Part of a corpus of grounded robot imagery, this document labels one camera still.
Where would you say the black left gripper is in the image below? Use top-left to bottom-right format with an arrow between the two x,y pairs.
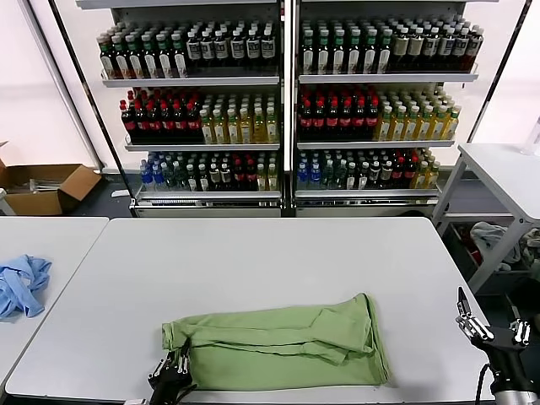
146,339 -> 198,405

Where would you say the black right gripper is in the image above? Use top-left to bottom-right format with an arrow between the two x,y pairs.
455,286 -> 532,393

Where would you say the green t-shirt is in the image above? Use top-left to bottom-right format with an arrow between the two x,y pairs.
161,292 -> 393,387

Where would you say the dark storage crate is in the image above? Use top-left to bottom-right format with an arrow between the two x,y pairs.
445,221 -> 540,296

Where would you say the red cloth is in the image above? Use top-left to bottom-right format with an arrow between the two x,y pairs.
462,235 -> 482,265

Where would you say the olive grey crumpled cloth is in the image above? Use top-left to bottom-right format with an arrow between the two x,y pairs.
519,227 -> 540,267

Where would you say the pale grey crumpled cloth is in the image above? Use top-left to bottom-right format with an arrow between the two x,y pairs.
468,220 -> 522,273

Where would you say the white side table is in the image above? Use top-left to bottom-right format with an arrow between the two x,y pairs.
430,141 -> 540,294

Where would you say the blue crumpled cloth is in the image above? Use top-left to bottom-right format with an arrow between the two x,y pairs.
0,254 -> 53,324

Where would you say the open cardboard box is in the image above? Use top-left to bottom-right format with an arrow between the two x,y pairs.
0,139 -> 102,217

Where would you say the clear plastic packaging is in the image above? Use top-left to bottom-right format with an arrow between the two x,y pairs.
6,176 -> 58,195

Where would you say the grey drinks display rack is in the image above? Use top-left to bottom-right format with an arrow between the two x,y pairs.
74,0 -> 292,219
290,0 -> 481,219

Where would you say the dark bottle tan label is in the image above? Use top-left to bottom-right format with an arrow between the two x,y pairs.
391,24 -> 409,71
408,24 -> 426,70

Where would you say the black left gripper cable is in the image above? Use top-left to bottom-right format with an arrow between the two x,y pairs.
175,379 -> 198,400

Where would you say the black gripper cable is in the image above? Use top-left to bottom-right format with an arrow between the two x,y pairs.
175,379 -> 198,400
475,363 -> 494,405

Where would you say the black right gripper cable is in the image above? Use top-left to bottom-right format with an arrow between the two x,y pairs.
475,363 -> 494,405

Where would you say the black slanted frame pole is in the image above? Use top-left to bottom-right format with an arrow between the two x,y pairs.
466,0 -> 536,143
46,0 -> 139,219

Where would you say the white slanted frame bar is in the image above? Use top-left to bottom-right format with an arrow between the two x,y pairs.
16,0 -> 105,174

